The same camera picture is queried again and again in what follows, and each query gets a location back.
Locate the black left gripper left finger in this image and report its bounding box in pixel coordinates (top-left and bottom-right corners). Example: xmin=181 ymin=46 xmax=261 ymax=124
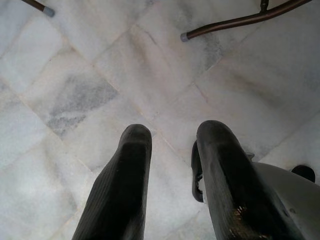
xmin=71 ymin=123 xmax=153 ymax=240

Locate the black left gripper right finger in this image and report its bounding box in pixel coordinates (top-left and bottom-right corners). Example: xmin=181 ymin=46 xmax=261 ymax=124
xmin=196 ymin=120 xmax=299 ymax=240

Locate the black robot foot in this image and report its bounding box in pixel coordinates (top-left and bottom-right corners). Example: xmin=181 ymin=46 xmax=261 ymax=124
xmin=190 ymin=139 xmax=206 ymax=203

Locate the grey robot leg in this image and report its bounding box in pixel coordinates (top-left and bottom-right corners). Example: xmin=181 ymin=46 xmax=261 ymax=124
xmin=246 ymin=159 xmax=320 ymax=240

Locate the brown grey-capped metal table leg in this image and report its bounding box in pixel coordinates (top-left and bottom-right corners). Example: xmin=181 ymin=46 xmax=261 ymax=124
xmin=21 ymin=0 xmax=56 ymax=18
xmin=180 ymin=0 xmax=313 ymax=42

